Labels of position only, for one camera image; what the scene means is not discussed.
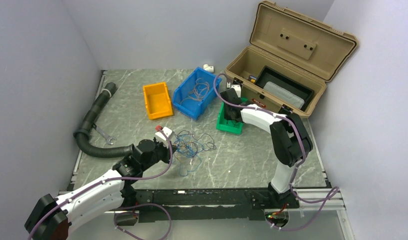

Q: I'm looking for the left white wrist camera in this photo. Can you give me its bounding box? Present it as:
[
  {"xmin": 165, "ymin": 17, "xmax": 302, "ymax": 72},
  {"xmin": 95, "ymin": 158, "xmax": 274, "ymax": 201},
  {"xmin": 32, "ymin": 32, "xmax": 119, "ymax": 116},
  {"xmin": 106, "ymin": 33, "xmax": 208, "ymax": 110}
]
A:
[{"xmin": 155, "ymin": 125, "xmax": 174, "ymax": 146}]

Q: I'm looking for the green plastic bin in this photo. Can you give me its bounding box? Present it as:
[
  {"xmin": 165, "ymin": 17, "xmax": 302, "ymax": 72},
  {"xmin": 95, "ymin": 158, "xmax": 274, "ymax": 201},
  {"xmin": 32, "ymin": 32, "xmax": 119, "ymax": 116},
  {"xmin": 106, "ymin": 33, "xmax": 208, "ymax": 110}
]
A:
[{"xmin": 216, "ymin": 103, "xmax": 243, "ymax": 135}]

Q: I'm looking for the yellow blue battery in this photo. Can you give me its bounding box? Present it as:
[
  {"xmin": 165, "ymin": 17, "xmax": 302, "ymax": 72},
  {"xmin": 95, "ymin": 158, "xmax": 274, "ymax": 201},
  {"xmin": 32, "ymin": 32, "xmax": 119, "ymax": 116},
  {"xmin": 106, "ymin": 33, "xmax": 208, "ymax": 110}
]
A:
[{"xmin": 248, "ymin": 75, "xmax": 257, "ymax": 83}]

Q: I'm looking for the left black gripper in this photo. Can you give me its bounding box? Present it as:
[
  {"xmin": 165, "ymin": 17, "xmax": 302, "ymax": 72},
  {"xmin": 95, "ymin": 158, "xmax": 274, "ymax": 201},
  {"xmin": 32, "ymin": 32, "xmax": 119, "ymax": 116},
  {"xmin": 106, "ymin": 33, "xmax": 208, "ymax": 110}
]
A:
[{"xmin": 141, "ymin": 136, "xmax": 177, "ymax": 171}]

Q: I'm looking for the blue cable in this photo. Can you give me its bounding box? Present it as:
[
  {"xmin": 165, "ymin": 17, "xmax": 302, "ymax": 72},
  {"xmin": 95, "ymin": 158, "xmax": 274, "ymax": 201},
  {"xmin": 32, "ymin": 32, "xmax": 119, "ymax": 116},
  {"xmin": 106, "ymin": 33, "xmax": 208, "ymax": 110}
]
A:
[{"xmin": 172, "ymin": 130, "xmax": 218, "ymax": 176}]

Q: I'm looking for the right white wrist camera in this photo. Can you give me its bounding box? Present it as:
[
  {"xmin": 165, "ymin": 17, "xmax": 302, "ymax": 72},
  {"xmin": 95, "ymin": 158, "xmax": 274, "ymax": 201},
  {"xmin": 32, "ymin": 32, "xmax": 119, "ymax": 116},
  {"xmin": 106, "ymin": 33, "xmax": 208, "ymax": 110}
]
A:
[{"xmin": 230, "ymin": 84, "xmax": 242, "ymax": 98}]

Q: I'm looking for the white plastic fitting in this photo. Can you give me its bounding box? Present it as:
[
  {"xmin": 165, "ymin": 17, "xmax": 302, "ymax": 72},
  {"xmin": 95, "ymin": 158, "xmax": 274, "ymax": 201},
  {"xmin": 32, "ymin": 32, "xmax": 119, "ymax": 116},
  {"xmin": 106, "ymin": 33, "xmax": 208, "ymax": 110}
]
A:
[{"xmin": 203, "ymin": 64, "xmax": 214, "ymax": 73}]

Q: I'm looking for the blue plastic bin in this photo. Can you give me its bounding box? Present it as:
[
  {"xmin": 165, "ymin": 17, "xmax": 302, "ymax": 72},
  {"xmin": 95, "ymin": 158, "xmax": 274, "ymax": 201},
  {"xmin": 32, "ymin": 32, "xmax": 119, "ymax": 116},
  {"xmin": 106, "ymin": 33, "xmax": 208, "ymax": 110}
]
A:
[{"xmin": 172, "ymin": 67, "xmax": 222, "ymax": 120}]

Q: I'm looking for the orange plastic bin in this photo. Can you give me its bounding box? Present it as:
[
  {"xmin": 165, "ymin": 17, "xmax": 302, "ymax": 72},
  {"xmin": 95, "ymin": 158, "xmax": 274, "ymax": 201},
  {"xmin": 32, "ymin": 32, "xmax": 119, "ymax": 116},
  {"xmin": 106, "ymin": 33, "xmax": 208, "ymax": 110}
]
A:
[{"xmin": 143, "ymin": 82, "xmax": 174, "ymax": 120}]

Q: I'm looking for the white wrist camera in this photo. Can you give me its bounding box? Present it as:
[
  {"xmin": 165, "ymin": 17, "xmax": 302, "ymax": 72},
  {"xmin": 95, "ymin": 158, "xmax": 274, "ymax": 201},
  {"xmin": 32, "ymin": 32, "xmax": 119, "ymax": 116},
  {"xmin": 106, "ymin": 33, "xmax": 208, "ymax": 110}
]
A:
[
  {"xmin": 155, "ymin": 125, "xmax": 174, "ymax": 146},
  {"xmin": 230, "ymin": 84, "xmax": 242, "ymax": 98}
]

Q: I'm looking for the grey plastic case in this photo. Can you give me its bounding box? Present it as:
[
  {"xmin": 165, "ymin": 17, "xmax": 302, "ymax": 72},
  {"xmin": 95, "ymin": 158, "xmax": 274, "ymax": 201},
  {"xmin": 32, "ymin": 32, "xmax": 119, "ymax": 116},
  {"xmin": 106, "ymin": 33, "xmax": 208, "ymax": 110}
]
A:
[{"xmin": 263, "ymin": 82, "xmax": 304, "ymax": 109}]

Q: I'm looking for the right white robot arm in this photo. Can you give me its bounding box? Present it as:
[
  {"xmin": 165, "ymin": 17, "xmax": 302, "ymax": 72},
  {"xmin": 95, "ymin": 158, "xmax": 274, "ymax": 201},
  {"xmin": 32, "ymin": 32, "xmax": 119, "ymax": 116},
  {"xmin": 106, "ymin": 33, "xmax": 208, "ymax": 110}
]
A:
[{"xmin": 217, "ymin": 88, "xmax": 313, "ymax": 208}]

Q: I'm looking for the black corrugated hose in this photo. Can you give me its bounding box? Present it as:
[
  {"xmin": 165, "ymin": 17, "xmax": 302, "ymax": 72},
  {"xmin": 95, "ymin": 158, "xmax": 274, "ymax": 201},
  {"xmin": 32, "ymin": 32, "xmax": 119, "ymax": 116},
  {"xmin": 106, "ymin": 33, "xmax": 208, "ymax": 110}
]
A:
[{"xmin": 73, "ymin": 82, "xmax": 136, "ymax": 159}]

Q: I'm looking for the tan plastic toolbox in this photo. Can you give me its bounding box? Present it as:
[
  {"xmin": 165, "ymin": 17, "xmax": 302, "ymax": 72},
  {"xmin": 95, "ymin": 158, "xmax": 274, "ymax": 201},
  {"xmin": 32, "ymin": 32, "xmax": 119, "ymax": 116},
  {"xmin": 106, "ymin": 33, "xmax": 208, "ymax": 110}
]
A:
[{"xmin": 225, "ymin": 0, "xmax": 359, "ymax": 118}]

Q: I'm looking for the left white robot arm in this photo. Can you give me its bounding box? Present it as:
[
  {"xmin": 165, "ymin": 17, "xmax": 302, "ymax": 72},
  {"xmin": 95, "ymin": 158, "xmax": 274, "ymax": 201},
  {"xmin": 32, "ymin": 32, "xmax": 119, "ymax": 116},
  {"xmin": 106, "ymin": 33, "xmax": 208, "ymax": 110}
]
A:
[{"xmin": 25, "ymin": 139, "xmax": 177, "ymax": 240}]

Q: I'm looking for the black toolbox tray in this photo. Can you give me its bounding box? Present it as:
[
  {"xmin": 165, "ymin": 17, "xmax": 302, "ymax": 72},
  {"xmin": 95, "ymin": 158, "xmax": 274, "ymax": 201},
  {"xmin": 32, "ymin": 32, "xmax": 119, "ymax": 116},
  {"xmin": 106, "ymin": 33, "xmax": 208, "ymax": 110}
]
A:
[{"xmin": 255, "ymin": 66, "xmax": 314, "ymax": 111}]

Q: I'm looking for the silver wrench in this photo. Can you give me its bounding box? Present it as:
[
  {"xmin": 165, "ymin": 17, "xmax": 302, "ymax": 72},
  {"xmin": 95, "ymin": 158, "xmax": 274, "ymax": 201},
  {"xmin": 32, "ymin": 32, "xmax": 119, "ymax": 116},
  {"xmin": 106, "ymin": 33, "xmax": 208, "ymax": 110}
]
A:
[{"xmin": 92, "ymin": 123, "xmax": 117, "ymax": 146}]

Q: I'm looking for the aluminium frame rail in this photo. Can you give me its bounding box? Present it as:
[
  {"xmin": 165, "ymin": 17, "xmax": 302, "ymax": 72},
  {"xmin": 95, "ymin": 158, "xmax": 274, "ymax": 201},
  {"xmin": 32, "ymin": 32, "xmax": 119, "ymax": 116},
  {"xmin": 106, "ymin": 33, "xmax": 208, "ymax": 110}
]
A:
[{"xmin": 44, "ymin": 69, "xmax": 355, "ymax": 240}]

